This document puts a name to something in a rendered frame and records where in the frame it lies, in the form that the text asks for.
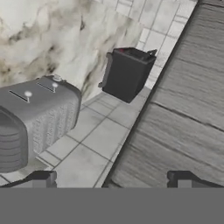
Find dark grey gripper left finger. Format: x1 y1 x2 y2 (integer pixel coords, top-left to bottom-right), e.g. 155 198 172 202
0 170 58 189

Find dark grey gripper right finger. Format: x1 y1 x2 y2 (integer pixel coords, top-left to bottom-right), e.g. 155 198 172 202
166 170 224 189

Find grey wooden cabinet door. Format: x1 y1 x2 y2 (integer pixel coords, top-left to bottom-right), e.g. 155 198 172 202
102 0 224 189

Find grey toaster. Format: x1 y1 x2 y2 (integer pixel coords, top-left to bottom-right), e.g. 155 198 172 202
0 73 83 174

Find black coffee machine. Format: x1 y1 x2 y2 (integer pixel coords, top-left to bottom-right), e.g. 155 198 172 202
97 46 158 104

